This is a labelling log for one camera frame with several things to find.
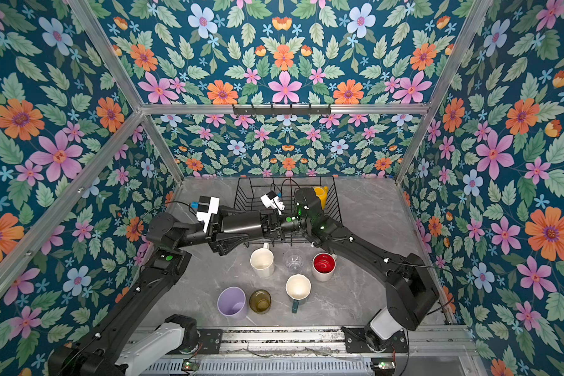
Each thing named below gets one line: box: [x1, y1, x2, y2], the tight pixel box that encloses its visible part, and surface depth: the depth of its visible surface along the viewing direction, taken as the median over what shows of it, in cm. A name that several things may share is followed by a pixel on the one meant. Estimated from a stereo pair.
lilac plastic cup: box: [216, 285, 248, 321], surface depth 74 cm
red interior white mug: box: [311, 251, 337, 282], surface depth 86 cm
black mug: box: [221, 210, 264, 239], surface depth 60 cm
